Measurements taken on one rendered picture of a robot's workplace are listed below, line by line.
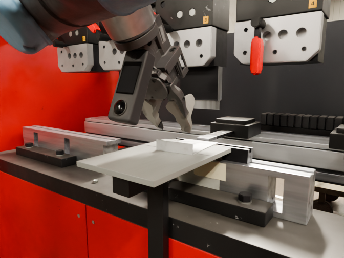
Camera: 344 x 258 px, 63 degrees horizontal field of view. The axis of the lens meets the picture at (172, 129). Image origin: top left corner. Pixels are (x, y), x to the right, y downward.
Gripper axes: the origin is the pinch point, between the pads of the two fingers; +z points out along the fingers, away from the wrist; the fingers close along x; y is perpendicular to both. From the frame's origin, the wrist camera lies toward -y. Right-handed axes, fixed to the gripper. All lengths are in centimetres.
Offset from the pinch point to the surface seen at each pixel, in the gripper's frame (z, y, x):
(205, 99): 3.9, 13.0, -1.1
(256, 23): -12.0, 15.3, -14.2
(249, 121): 23.6, 25.3, -4.9
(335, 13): 364, 722, 19
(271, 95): 37, 51, -4
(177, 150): 4.0, -2.0, -0.7
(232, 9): 220, 508, 190
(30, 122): 21, 12, 85
